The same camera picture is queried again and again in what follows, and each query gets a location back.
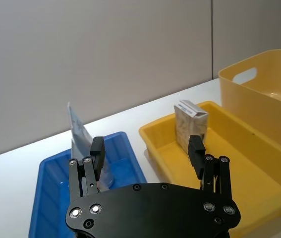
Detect yellow plastic tray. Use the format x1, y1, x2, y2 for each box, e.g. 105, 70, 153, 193
139, 101, 281, 236

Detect blue plastic tray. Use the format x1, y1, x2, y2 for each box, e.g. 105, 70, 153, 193
28, 131, 148, 238

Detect white and blue pouch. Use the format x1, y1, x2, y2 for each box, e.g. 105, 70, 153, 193
67, 102, 115, 193

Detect beige patterned carton box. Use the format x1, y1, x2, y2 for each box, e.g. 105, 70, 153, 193
173, 100, 208, 153

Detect yellow plastic basket with handle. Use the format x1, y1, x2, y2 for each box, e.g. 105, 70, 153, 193
218, 49, 281, 156

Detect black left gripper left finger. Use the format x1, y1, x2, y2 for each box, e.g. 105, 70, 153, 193
68, 136, 106, 201

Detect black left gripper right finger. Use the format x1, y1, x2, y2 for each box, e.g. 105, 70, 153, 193
187, 135, 233, 200

